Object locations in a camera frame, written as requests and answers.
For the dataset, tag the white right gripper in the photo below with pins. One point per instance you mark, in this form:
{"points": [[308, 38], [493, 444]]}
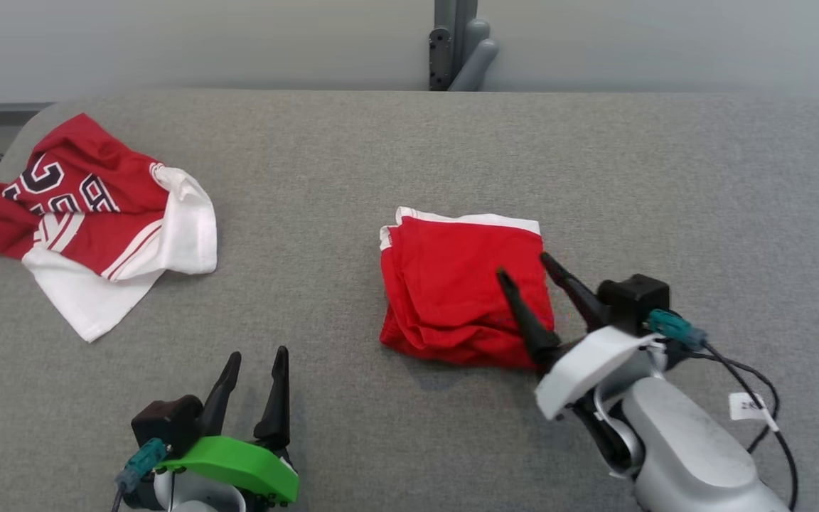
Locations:
{"points": [[587, 366]]}

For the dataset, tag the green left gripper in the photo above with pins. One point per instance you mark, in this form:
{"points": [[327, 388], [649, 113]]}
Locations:
{"points": [[239, 466]]}

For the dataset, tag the red shorts with white band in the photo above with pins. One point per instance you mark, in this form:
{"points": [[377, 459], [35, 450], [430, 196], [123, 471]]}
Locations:
{"points": [[452, 284]]}

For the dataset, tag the red jersey with white sleeves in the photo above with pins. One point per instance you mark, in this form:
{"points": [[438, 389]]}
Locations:
{"points": [[111, 242]]}

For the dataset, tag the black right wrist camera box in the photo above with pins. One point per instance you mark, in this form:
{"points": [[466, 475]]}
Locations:
{"points": [[633, 299]]}

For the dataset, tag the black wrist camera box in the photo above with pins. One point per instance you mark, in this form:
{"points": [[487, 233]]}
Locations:
{"points": [[633, 299], [168, 423]]}

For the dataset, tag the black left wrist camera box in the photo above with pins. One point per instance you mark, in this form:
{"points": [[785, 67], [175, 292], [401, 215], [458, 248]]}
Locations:
{"points": [[168, 423]]}

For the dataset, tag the teal right camera connector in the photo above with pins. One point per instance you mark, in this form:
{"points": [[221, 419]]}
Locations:
{"points": [[676, 328]]}

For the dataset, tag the teal camera connector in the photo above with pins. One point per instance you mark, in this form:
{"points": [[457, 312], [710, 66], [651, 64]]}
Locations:
{"points": [[676, 328], [141, 462]]}

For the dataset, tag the teal left camera connector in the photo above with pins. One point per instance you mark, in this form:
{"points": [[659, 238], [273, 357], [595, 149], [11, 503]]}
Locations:
{"points": [[141, 462]]}

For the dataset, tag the grey metal wall bracket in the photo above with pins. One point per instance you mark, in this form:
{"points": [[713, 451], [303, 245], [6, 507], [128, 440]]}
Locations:
{"points": [[461, 43]]}

